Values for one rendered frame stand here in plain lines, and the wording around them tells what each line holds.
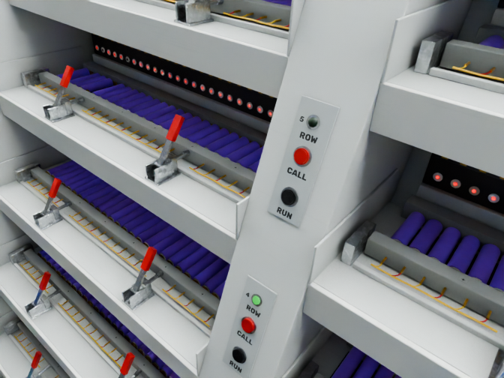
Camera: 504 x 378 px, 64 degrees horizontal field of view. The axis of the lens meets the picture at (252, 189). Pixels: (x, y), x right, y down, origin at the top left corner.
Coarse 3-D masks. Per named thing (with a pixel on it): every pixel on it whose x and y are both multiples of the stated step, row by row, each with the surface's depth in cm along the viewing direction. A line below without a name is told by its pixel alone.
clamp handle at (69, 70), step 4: (68, 68) 66; (72, 68) 66; (64, 72) 66; (68, 72) 66; (72, 72) 66; (64, 76) 66; (68, 76) 66; (64, 80) 66; (68, 80) 66; (60, 84) 66; (64, 84) 66; (68, 84) 66; (60, 88) 66; (64, 88) 66; (60, 92) 66; (60, 96) 66; (56, 100) 66; (60, 100) 66; (56, 104) 66; (60, 104) 68
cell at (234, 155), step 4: (248, 144) 59; (252, 144) 59; (256, 144) 59; (240, 148) 58; (244, 148) 58; (248, 148) 58; (252, 148) 59; (256, 148) 59; (232, 152) 57; (236, 152) 57; (240, 152) 57; (244, 152) 57; (248, 152) 58; (228, 156) 56; (232, 156) 56; (236, 156) 56; (240, 156) 57; (244, 156) 57; (232, 160) 56; (236, 160) 56
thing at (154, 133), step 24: (48, 72) 78; (72, 96) 72; (96, 96) 70; (120, 120) 65; (144, 120) 63; (144, 144) 60; (192, 144) 57; (192, 168) 55; (216, 168) 54; (240, 168) 53
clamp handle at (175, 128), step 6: (174, 120) 53; (180, 120) 52; (174, 126) 52; (180, 126) 53; (168, 132) 53; (174, 132) 52; (168, 138) 53; (174, 138) 53; (168, 144) 53; (162, 150) 53; (168, 150) 53; (162, 156) 53; (162, 162) 53
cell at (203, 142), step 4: (224, 128) 63; (216, 132) 62; (220, 132) 62; (224, 132) 62; (228, 132) 63; (208, 136) 60; (212, 136) 61; (216, 136) 61; (220, 136) 61; (200, 140) 59; (204, 140) 59; (208, 140) 60; (212, 140) 60; (200, 144) 59; (204, 144) 59
